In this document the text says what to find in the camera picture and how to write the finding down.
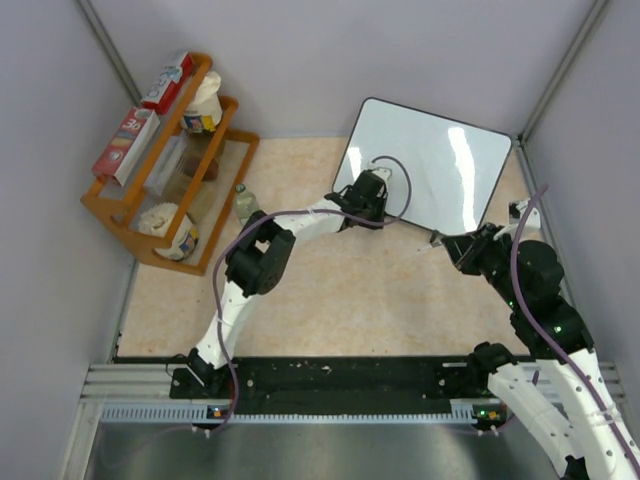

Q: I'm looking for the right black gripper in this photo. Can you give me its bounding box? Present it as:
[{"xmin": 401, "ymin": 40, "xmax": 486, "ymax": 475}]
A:
[{"xmin": 442, "ymin": 221, "xmax": 524, "ymax": 308}]

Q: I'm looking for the white whiteboard black frame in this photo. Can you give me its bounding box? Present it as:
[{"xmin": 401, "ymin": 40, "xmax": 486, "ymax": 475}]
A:
[{"xmin": 332, "ymin": 97, "xmax": 512, "ymax": 235}]

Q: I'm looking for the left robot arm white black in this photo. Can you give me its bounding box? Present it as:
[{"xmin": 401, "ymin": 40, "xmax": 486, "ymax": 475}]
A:
[{"xmin": 187, "ymin": 167, "xmax": 392, "ymax": 397}]

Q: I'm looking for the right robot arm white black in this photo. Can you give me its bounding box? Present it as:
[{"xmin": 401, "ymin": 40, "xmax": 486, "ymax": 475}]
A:
[{"xmin": 442, "ymin": 224, "xmax": 639, "ymax": 479}]

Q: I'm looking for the clear plastic bottle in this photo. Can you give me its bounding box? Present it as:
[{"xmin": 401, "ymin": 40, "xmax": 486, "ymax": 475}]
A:
[{"xmin": 233, "ymin": 183, "xmax": 260, "ymax": 226}]

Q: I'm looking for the brown box on shelf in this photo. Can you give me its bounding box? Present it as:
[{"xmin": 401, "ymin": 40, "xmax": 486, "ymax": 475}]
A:
[{"xmin": 202, "ymin": 158, "xmax": 219, "ymax": 182}]

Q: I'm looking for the white cup upper shelf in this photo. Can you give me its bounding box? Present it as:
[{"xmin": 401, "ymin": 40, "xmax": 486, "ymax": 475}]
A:
[{"xmin": 180, "ymin": 70, "xmax": 223, "ymax": 133}]

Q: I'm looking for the white cup shelf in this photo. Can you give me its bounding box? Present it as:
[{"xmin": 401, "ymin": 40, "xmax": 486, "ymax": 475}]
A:
[
  {"xmin": 137, "ymin": 202, "xmax": 201, "ymax": 261},
  {"xmin": 180, "ymin": 70, "xmax": 223, "ymax": 133}
]

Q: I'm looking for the orange wooden shelf rack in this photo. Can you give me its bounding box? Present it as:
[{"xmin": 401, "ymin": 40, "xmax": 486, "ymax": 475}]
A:
[{"xmin": 81, "ymin": 52, "xmax": 260, "ymax": 276}]

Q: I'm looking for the white cup lower shelf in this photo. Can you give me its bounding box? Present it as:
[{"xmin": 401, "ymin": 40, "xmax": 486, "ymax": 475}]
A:
[{"xmin": 137, "ymin": 202, "xmax": 201, "ymax": 261}]

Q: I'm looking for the red white toothpaste box upper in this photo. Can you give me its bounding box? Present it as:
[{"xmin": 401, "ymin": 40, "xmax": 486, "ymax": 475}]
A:
[{"xmin": 141, "ymin": 51, "xmax": 194, "ymax": 115}]

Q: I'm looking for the red white toothpaste box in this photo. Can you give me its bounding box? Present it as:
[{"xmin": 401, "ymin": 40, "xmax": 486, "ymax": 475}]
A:
[
  {"xmin": 92, "ymin": 107, "xmax": 160, "ymax": 186},
  {"xmin": 141, "ymin": 51, "xmax": 194, "ymax": 115}
]

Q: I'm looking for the red white toothpaste box lower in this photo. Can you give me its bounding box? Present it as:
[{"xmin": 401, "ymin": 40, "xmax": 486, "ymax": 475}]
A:
[{"xmin": 92, "ymin": 107, "xmax": 160, "ymax": 186}]

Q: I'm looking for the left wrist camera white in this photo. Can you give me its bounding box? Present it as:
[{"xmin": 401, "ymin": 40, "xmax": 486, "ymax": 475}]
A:
[{"xmin": 370, "ymin": 167, "xmax": 392, "ymax": 182}]

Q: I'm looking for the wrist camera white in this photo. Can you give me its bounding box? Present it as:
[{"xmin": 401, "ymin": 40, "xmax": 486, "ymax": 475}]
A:
[
  {"xmin": 508, "ymin": 199, "xmax": 541, "ymax": 236},
  {"xmin": 370, "ymin": 167, "xmax": 392, "ymax": 182}
]

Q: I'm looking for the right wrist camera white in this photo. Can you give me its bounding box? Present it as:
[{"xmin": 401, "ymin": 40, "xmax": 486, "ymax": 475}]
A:
[{"xmin": 508, "ymin": 199, "xmax": 541, "ymax": 236}]

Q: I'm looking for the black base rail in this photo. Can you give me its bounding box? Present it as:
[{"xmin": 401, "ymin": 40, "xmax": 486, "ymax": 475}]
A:
[{"xmin": 170, "ymin": 356, "xmax": 491, "ymax": 416}]

